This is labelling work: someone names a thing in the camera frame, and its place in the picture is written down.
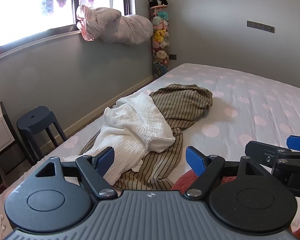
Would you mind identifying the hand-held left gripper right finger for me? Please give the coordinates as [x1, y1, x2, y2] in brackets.
[185, 146, 265, 197]

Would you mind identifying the clear tube of plush toys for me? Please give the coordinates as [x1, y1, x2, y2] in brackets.
[150, 4, 171, 80]

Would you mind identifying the dark blue plastic stool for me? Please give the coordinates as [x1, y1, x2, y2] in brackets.
[16, 106, 68, 164]

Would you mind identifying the white bedside cabinet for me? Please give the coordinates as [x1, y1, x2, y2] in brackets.
[0, 102, 24, 162]

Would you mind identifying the white crinkle shirt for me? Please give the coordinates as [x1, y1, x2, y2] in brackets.
[61, 92, 176, 185]

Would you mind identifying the grey wall socket strip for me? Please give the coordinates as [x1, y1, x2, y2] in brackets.
[247, 20, 275, 33]

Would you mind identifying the window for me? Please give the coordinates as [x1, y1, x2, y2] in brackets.
[0, 0, 137, 64]

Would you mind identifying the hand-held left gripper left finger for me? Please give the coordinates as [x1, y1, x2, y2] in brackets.
[35, 146, 118, 198]

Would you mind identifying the rolled pale pink duvet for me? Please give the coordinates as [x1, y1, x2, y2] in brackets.
[75, 4, 153, 46]

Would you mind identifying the brown striped garment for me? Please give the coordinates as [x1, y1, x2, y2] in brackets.
[80, 83, 213, 190]

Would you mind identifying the bed with polka-dot sheet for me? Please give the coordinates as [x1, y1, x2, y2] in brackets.
[0, 63, 300, 240]

